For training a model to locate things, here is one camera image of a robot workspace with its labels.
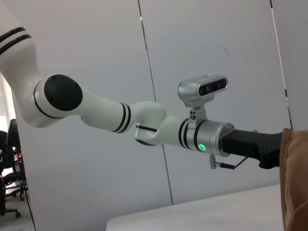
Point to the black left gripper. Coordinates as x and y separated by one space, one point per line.
245 144

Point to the khaki canvas food bag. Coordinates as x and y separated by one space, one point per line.
296 180

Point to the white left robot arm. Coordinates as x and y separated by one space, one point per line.
101 108

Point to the black upright pole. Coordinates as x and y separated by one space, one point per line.
30 211

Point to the black office chair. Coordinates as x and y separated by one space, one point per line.
4 149
13 134

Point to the silver camera mount bracket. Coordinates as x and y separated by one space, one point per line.
199 113

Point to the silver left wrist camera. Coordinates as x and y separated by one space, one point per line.
190 89

